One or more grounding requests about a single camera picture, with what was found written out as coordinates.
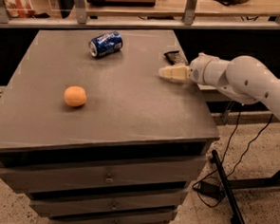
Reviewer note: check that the black power adapter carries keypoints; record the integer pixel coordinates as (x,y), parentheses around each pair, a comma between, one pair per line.
(211,190)

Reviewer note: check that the middle grey drawer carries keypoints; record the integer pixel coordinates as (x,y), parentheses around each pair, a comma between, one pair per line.
(108,203)

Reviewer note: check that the red white bag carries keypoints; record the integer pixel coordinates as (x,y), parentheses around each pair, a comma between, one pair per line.
(19,8)

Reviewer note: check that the top grey drawer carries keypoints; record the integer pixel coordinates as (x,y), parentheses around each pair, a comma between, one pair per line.
(85,175)

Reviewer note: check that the grey drawer cabinet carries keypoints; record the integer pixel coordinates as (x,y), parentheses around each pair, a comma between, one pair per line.
(130,112)

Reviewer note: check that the bottom grey drawer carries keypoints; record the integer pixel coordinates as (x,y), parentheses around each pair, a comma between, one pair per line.
(141,217)

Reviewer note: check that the grey drawer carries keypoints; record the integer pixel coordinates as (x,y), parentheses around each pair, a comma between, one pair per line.
(141,217)
(108,203)
(85,175)

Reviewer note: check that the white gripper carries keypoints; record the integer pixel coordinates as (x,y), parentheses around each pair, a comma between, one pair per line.
(198,71)

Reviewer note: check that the dark rxbar chocolate bar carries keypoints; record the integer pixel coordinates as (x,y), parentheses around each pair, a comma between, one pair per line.
(175,58)

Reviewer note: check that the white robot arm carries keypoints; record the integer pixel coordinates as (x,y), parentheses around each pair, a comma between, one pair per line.
(243,79)

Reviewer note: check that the blue soda can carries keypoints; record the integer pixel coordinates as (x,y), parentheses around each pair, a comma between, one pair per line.
(105,44)

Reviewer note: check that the black table leg base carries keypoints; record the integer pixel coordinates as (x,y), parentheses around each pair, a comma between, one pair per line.
(230,185)

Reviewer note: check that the metal railing shelf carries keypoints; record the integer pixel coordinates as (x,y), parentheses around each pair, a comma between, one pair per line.
(169,14)

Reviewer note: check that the orange fruit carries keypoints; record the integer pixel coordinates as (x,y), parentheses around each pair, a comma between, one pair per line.
(75,96)

